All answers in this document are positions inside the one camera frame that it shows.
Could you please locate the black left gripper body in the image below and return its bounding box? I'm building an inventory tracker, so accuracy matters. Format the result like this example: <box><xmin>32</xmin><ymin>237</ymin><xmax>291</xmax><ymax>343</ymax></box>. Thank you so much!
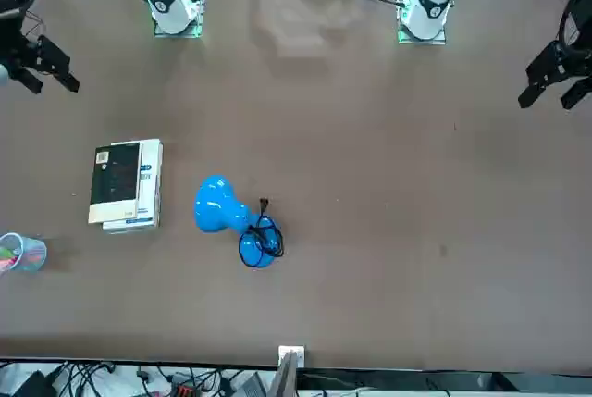
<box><xmin>554</xmin><ymin>39</ymin><xmax>592</xmax><ymax>82</ymax></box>

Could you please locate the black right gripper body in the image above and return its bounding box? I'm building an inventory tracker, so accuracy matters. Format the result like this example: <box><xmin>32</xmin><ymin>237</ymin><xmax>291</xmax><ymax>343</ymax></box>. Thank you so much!
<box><xmin>0</xmin><ymin>15</ymin><xmax>42</xmax><ymax>75</ymax></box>

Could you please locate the black and cream book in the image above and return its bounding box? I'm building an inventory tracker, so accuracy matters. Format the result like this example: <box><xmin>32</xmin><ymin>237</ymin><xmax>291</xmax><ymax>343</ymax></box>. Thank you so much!
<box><xmin>87</xmin><ymin>141</ymin><xmax>142</xmax><ymax>225</ymax></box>

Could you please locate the white book blue print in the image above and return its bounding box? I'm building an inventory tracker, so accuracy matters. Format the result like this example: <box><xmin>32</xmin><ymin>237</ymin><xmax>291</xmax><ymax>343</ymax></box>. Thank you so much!
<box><xmin>101</xmin><ymin>138</ymin><xmax>164</xmax><ymax>235</ymax></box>

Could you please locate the blue mesh pen cup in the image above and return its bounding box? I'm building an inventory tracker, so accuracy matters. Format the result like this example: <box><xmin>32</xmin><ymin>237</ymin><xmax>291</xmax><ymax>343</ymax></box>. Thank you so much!
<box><xmin>0</xmin><ymin>231</ymin><xmax>48</xmax><ymax>273</ymax></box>

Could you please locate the blue desk lamp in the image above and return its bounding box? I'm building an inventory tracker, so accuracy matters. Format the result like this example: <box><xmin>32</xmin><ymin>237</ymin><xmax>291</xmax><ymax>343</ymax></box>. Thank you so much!
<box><xmin>192</xmin><ymin>174</ymin><xmax>285</xmax><ymax>271</ymax></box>

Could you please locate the grey power adapter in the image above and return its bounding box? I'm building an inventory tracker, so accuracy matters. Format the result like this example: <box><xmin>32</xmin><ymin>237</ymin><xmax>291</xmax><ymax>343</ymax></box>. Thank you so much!
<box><xmin>238</xmin><ymin>371</ymin><xmax>268</xmax><ymax>397</ymax></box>

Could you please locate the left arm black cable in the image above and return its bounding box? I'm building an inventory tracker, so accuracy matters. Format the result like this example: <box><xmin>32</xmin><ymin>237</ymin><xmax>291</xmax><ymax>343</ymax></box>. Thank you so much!
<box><xmin>558</xmin><ymin>0</ymin><xmax>586</xmax><ymax>50</ymax></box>

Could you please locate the black lamp cable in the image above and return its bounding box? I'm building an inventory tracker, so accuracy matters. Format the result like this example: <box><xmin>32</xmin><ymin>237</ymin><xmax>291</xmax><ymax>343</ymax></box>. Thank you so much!
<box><xmin>238</xmin><ymin>197</ymin><xmax>286</xmax><ymax>271</ymax></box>

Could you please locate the grey aluminium post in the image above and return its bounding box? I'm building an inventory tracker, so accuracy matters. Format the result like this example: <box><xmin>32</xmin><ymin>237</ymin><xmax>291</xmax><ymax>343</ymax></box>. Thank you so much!
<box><xmin>267</xmin><ymin>345</ymin><xmax>306</xmax><ymax>397</ymax></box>

